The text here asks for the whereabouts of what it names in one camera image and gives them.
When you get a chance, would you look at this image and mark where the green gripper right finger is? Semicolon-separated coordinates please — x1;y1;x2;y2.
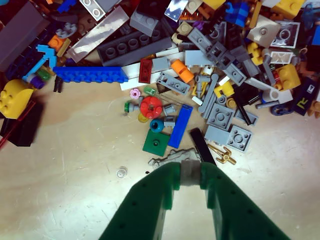
190;159;291;240

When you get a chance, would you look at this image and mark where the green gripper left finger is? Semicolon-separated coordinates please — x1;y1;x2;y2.
98;159;192;240

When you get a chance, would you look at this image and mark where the gold Lego weapon piece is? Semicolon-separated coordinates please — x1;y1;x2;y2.
207;143;237;165

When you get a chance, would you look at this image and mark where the light grey jagged Lego piece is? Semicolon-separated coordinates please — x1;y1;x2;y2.
147;147;201;169

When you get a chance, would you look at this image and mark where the green square Lego plate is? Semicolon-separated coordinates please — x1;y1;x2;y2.
142;128;171;158

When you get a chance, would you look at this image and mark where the black long Lego tile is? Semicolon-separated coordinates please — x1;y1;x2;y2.
189;127;218;167

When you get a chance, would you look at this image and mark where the grey square Lego plate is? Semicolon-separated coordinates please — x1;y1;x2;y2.
206;102;236;131
226;124;253;153

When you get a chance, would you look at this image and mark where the grey smooth Lego brick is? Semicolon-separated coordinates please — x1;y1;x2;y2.
204;124;231;147

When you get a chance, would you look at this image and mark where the teal round Lego piece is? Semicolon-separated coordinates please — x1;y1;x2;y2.
149;118;165;133

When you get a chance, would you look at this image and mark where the blue long Lego tile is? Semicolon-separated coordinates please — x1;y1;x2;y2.
167;104;194;149

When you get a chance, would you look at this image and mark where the small grey Lego clip brick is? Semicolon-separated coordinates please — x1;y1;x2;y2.
163;115;176;128
162;103;176;116

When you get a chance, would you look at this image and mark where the black Lego bar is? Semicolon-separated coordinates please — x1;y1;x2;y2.
234;99;252;126

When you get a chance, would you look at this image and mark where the red round Lego plate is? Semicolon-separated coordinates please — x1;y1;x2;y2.
139;96;164;120

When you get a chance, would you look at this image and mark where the green and grey Lego stud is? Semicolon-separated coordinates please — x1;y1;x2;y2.
124;100;141;115

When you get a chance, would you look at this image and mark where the grey Lego bar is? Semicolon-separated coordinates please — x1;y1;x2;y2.
256;99;280;110

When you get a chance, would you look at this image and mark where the grey long Lego lever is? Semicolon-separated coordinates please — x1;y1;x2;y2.
199;73;219;120

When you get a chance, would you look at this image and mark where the small yellow Lego clip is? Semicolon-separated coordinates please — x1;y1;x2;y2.
213;81;236;99

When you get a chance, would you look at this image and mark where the grey Lego plate with slots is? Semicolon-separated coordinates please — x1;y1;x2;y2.
156;71;191;97

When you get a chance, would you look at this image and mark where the white Lego wedge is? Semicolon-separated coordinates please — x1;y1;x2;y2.
243;77;280;102

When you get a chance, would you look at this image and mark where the white long Lego tile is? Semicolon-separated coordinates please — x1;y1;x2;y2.
119;47;186;92

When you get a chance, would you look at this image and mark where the dark printed Lego tile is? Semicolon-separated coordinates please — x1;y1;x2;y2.
291;77;320;116

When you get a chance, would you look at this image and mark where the dark red Lego plate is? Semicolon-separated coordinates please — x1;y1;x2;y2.
138;57;153;84

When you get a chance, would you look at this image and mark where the orange cylinder Lego piece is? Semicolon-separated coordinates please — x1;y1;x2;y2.
171;59;195;83

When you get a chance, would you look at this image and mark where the light grey square Lego tile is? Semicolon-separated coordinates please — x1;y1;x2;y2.
151;56;173;73

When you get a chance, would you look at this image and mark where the blue long Lego plate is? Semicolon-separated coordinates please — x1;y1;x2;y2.
52;66;129;84

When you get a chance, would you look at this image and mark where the large black Lego brick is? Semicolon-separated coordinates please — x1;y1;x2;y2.
0;99;45;148

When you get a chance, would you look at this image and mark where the small black Lego clip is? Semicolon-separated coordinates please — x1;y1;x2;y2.
53;75;63;94

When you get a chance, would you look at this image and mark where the clear red Lego bar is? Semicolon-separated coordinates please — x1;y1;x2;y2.
0;99;36;151

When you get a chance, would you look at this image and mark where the light grey Lego panel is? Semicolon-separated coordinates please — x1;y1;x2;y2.
184;49;216;68

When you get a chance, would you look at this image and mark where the dark grey long Lego brick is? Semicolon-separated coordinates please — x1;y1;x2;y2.
96;29;173;67

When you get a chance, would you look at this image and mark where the yellow curved Lego piece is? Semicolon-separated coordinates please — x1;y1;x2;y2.
247;41;265;66

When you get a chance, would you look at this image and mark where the purple Lego piece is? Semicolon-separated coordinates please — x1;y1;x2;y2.
29;76;46;90

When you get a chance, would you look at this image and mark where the green round Lego stud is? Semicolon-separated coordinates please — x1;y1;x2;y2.
36;68;52;81

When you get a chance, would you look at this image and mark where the large yellow rounded Lego brick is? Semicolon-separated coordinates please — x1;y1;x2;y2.
0;79;35;120

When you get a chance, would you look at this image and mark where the clear long Lego panel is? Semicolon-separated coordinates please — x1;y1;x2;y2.
66;4;130;64

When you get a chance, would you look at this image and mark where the white Lego slope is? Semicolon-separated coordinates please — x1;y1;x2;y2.
246;14;282;48

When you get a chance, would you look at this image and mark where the tan single-stud Lego plate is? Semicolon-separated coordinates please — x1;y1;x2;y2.
176;21;193;38

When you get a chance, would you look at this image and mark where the light blue Lego piece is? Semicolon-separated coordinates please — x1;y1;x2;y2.
22;44;58;82

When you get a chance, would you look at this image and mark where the clear square Lego plate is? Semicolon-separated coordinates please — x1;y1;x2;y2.
269;21;301;48

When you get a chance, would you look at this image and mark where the small orange Lego piece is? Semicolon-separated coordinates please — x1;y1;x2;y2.
47;34;66;53

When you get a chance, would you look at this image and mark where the blue Lego brick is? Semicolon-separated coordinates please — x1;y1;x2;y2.
224;2;251;28

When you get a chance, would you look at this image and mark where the clear blue Lego tile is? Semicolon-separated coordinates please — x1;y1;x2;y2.
164;0;190;22

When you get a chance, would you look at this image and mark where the white two-stud Lego plate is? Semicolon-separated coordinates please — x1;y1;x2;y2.
79;0;107;22

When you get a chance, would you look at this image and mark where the large grey Lego slope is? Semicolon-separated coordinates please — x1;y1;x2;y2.
0;1;51;73

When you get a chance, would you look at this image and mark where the dark blue Lego ring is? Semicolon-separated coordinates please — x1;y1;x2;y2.
271;102;293;116

